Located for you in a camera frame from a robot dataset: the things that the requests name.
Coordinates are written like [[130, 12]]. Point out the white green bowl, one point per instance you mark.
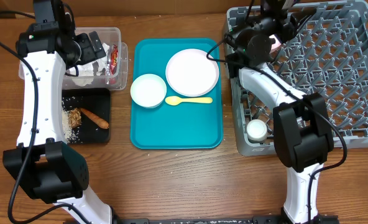
[[148, 90]]

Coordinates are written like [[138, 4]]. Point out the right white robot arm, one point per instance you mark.
[[302, 131]]

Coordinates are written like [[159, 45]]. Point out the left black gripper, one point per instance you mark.
[[89, 53]]

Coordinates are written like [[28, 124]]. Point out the grey dishwasher rack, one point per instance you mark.
[[330, 56]]

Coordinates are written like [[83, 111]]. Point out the small pink bowl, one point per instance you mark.
[[276, 43]]

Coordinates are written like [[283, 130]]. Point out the teal serving tray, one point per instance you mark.
[[186, 126]]

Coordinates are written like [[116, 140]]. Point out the white cup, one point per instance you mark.
[[256, 131]]

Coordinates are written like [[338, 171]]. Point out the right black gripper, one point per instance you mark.
[[285, 30]]

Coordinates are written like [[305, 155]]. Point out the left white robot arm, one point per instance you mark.
[[43, 165]]

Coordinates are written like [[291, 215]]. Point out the large white plate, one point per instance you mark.
[[191, 74]]

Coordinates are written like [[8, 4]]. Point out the brown food chunk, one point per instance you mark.
[[74, 118]]

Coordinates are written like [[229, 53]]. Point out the red ketchup packet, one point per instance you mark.
[[112, 61]]

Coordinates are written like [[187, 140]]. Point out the spilled rice grains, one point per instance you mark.
[[68, 131]]

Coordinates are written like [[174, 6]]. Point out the orange carrot piece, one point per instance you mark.
[[103, 124]]

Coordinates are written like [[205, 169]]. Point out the yellow plastic spoon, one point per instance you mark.
[[176, 100]]

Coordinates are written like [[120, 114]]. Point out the black tray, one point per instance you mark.
[[96, 100]]

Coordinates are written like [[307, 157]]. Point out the clear plastic bin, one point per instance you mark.
[[109, 37]]

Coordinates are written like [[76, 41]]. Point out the white napkin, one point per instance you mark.
[[88, 71]]

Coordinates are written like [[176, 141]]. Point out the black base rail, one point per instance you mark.
[[202, 221]]

